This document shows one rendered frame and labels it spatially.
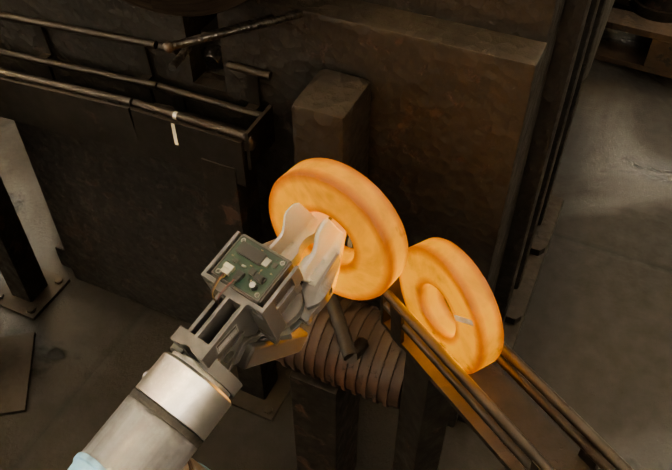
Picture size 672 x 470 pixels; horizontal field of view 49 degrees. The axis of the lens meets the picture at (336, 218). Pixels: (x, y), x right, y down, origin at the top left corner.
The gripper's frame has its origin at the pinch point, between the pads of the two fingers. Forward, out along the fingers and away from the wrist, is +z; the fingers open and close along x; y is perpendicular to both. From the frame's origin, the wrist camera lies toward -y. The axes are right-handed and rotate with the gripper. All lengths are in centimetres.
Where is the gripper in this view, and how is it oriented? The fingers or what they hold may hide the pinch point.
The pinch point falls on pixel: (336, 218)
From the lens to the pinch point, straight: 73.4
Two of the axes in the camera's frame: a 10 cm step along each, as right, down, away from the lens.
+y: -1.4, -5.2, -8.4
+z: 5.8, -7.4, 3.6
